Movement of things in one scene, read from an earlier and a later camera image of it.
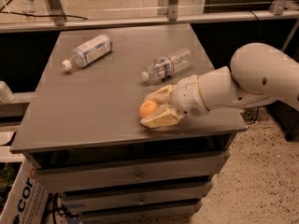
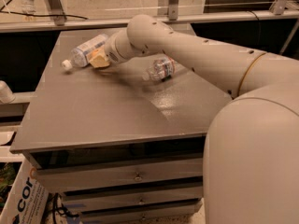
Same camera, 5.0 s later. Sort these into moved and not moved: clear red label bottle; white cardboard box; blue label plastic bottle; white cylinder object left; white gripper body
Moved: white gripper body
Not moved: white cardboard box; clear red label bottle; blue label plastic bottle; white cylinder object left
